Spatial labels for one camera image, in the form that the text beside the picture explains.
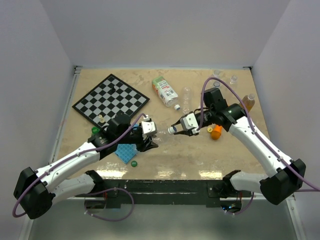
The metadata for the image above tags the green bottle cap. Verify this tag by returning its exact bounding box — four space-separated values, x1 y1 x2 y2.
131 160 138 167

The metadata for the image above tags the green plastic bottle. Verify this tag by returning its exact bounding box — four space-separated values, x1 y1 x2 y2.
91 126 100 136

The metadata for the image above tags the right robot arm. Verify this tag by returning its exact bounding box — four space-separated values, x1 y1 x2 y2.
168 88 306 205

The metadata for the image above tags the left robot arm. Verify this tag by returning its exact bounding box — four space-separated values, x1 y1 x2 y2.
12 113 158 220

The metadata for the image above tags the juice bottle with white label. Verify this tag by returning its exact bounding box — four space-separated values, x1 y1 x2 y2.
151 76 181 111

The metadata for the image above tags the blue label water bottle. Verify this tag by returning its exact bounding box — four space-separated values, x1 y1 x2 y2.
209 80 221 89

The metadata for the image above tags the orange tea bottle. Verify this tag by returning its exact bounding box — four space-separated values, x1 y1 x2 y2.
239 93 256 112

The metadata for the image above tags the clear bottle back row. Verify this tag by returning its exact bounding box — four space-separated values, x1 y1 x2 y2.
213 69 223 79

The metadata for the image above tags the orange plastic carrot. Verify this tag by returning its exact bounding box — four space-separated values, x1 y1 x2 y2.
210 125 222 140

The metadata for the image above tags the blue studded baseplate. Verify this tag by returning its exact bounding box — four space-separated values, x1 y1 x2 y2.
114 144 138 164

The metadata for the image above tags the cream chess piece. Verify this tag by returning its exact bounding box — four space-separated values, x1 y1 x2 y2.
98 114 105 123

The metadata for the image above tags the black white chessboard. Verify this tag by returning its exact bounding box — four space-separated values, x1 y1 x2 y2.
72 74 150 129

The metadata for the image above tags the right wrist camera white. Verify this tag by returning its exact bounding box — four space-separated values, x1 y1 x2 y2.
181 112 200 133

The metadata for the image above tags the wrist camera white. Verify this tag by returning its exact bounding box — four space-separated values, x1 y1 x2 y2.
181 112 200 133
139 114 157 137

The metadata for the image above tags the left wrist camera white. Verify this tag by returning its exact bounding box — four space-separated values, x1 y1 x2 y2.
139 114 157 137

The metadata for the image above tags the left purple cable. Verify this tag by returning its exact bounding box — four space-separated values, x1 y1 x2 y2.
11 112 151 218

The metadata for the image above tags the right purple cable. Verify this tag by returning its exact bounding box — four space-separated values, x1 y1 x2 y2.
197 77 320 193

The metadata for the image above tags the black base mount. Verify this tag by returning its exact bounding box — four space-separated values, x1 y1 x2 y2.
79 179 252 209

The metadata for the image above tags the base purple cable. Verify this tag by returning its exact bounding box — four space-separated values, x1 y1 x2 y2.
84 188 134 222

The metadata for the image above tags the aluminium frame rail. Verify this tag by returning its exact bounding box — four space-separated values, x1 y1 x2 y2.
54 65 83 141

